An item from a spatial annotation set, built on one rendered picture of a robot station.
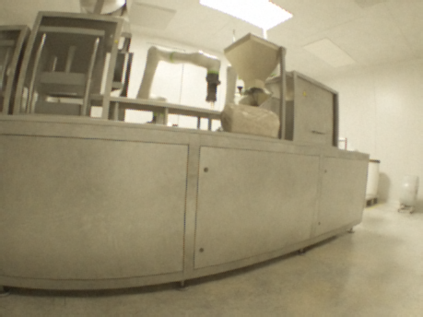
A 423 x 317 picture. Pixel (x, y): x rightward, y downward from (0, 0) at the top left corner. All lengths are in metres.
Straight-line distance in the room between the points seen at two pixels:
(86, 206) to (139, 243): 0.26
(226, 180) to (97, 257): 0.66
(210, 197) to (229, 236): 0.24
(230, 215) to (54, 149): 0.81
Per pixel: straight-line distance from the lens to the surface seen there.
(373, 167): 4.15
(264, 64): 1.61
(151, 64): 1.83
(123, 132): 0.86
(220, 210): 1.04
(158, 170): 0.88
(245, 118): 1.18
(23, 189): 0.92
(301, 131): 1.68
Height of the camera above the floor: 0.70
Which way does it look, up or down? 1 degrees down
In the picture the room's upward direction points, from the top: 4 degrees clockwise
